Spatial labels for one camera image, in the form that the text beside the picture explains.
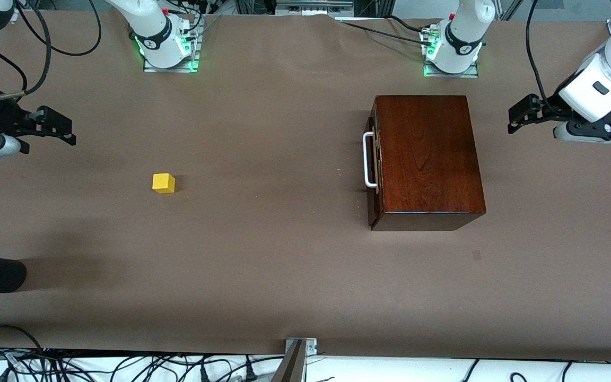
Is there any dark brown wooden cabinet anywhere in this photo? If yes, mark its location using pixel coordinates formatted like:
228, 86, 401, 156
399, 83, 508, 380
371, 95, 486, 232

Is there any black cable with silver plug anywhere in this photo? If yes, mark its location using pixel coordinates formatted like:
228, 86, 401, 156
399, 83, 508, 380
0, 0, 53, 101

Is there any yellow wooden block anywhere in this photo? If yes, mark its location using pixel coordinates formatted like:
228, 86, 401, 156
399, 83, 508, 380
152, 173, 176, 194

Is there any brown paper table cover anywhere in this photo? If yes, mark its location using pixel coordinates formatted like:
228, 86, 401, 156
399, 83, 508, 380
0, 13, 611, 362

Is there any silver camera mount bracket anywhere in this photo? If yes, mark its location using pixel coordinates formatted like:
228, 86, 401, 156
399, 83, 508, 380
284, 337, 318, 355

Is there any wooden drawer with white handle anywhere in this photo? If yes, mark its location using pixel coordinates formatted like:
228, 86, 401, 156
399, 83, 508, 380
363, 103, 386, 230

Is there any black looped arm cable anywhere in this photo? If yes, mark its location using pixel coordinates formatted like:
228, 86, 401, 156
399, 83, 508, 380
16, 0, 102, 57

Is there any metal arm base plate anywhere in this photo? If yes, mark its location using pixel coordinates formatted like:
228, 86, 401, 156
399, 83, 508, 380
143, 15, 200, 73
423, 32, 480, 79

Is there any grey camera pole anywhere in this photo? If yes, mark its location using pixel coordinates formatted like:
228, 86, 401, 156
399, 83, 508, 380
270, 340, 307, 382

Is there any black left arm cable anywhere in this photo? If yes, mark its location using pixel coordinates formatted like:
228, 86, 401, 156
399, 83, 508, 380
526, 0, 553, 115

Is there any black cable on table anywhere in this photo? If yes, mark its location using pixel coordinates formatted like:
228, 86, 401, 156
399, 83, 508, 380
337, 19, 434, 47

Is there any grey metal control box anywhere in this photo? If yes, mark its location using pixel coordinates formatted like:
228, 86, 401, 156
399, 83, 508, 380
275, 0, 354, 15

